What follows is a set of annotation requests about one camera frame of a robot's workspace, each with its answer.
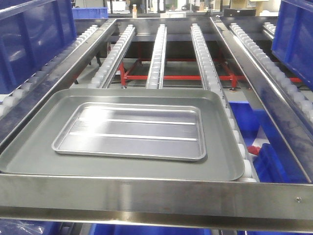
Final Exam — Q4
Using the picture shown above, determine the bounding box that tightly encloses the red metal floor frame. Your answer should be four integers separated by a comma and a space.
116, 41, 301, 87

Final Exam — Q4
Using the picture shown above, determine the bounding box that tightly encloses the white roller track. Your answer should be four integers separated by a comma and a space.
191, 23, 260, 183
88, 24, 136, 89
146, 24, 167, 89
0, 24, 99, 118
230, 23, 313, 121

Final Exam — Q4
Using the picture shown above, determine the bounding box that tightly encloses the blue box upper right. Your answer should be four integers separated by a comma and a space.
271, 0, 313, 90

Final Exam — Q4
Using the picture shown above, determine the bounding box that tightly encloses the small silver tray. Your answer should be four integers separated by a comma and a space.
52, 102, 207, 162

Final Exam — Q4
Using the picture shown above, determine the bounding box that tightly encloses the large grey tray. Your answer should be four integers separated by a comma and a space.
0, 89, 245, 181

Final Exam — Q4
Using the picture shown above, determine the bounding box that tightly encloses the white roller track far right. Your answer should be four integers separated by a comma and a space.
230, 23, 313, 121

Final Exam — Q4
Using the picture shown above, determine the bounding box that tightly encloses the white roller track middle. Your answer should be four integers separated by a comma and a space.
146, 24, 167, 89

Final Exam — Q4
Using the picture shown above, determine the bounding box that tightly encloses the blue crate in background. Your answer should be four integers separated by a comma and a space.
72, 7, 108, 19

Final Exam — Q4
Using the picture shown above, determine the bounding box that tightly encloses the white roller track far left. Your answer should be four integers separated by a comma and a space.
0, 24, 99, 118

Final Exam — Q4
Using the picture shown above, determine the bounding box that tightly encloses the blue box below conveyor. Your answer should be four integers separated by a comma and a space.
230, 101, 306, 183

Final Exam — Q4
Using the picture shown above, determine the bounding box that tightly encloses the blue box upper left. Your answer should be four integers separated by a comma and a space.
0, 0, 76, 94

